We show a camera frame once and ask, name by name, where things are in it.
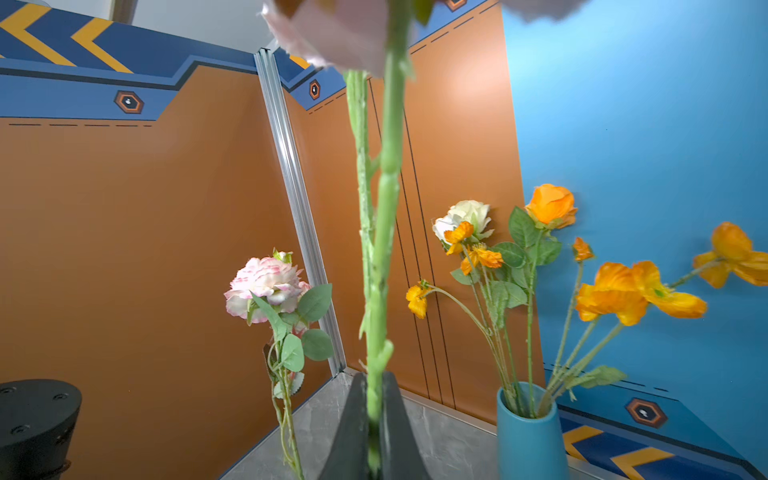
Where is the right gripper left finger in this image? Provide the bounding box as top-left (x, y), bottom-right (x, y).
top-left (318, 373), bottom-right (369, 480)

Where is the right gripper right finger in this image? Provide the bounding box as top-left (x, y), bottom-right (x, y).
top-left (380, 372), bottom-right (431, 480)

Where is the teal ceramic vase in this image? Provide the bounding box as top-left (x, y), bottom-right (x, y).
top-left (497, 382), bottom-right (570, 480)

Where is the pink carnation flower stem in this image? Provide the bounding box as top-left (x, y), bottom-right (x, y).
top-left (224, 250), bottom-right (334, 479)

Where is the white cream rose stem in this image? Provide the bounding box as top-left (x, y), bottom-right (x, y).
top-left (433, 200), bottom-right (514, 402)

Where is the orange poppy flower stem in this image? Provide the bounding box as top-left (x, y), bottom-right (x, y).
top-left (536, 222), bottom-right (767, 416)

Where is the orange rose flower stem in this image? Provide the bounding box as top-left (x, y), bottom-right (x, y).
top-left (491, 184), bottom-right (577, 419)

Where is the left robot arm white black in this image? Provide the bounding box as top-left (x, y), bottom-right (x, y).
top-left (1, 379), bottom-right (82, 480)

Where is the left aluminium corner post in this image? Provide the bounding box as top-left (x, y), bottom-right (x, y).
top-left (254, 47), bottom-right (348, 376)

